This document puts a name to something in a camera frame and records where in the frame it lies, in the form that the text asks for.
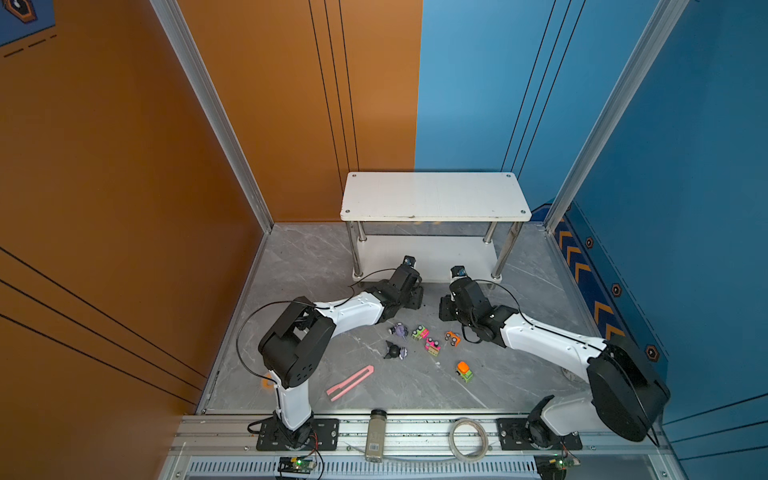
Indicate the white two-tier shelf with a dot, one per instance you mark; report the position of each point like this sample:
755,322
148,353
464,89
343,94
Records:
493,199

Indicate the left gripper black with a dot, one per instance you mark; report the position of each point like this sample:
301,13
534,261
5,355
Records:
417,297

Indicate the orange toy car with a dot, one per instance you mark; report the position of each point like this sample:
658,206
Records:
452,339

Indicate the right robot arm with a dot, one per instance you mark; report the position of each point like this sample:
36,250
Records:
625,394

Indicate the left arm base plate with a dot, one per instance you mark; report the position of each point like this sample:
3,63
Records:
316,433

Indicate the left circuit board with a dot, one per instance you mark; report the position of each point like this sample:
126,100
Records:
296,467

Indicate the right circuit board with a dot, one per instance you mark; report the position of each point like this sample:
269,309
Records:
555,467

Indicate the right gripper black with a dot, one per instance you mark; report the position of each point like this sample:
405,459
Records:
443,308

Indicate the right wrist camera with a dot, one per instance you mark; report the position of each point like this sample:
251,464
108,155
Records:
458,271

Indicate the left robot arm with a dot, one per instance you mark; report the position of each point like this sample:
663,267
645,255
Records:
295,344

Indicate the clear plastic bottle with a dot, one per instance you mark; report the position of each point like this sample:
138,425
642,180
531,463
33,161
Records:
376,435

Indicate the circuit board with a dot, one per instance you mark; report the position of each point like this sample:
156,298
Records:
555,467
296,467

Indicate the purple toy figure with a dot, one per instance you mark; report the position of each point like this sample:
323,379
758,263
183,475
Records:
399,330

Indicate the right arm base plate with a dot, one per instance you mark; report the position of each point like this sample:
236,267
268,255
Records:
521,434

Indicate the pink plastic tongs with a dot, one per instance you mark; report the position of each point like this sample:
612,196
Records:
339,390

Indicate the orange green toy truck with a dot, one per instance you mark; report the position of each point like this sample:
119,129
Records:
464,371

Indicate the orange tape roll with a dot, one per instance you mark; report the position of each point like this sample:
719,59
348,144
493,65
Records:
267,382

